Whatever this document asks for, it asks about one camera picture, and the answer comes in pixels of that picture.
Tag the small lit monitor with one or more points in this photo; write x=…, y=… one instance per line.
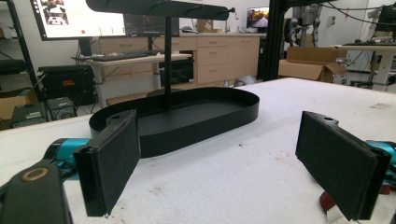
x=257, y=18

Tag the wooden drawer cabinet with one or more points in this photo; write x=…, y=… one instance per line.
x=218, y=57

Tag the light wooden desk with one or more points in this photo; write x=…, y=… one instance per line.
x=137, y=60

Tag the grey robot on stand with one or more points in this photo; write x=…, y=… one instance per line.
x=306, y=21

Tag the black device with fan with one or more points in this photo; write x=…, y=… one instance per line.
x=61, y=109

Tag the white table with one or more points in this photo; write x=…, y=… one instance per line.
x=378, y=53

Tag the brown cardboard box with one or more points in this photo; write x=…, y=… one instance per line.
x=14, y=104

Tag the black jewelry stand with tray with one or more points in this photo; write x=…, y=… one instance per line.
x=193, y=118

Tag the black appliance under counter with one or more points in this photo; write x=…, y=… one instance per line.
x=180, y=70

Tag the small cardboard box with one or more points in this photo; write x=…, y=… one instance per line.
x=207, y=26

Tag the open cardboard box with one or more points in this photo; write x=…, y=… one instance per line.
x=306, y=65

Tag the black metal rack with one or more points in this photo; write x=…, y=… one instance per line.
x=22, y=46

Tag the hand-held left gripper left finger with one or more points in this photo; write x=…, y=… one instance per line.
x=107, y=161

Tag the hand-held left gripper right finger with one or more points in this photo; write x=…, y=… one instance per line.
x=337, y=161

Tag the black equipment case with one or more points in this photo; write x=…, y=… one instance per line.
x=65, y=82

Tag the dark computer monitor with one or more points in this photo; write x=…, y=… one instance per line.
x=146, y=25

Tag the flat black electronic device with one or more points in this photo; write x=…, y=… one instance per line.
x=28, y=115

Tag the black keyboard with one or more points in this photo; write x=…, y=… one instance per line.
x=120, y=56

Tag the black metal frame post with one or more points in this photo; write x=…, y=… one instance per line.
x=274, y=40

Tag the large lit computer monitor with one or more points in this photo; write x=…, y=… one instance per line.
x=81, y=17

